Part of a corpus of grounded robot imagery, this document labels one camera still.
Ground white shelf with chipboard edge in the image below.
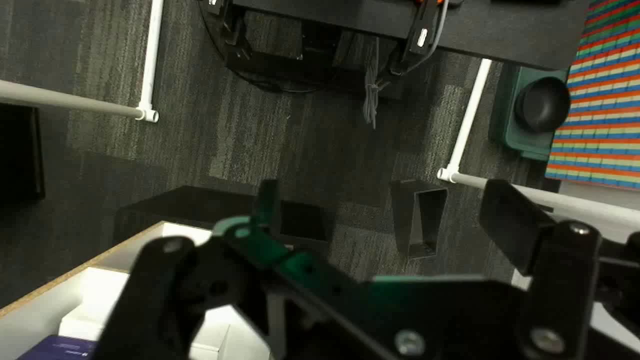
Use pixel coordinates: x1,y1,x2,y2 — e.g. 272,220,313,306
0,219,268,360

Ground grey cable bundle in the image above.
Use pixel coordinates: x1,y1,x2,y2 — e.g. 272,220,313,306
360,38,392,130

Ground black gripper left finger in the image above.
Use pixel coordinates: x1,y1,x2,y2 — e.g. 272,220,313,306
92,179,377,360

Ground white pipe frame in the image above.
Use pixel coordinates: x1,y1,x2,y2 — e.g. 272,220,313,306
0,0,166,127
437,59,640,233

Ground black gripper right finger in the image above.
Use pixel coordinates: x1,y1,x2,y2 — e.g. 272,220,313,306
479,179,640,360

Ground black round bowl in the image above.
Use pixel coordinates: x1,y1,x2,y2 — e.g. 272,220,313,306
512,74,572,135

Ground colourful striped panel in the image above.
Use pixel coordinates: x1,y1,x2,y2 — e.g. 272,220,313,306
544,0,640,192

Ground black open box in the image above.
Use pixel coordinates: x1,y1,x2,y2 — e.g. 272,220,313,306
389,179,450,260

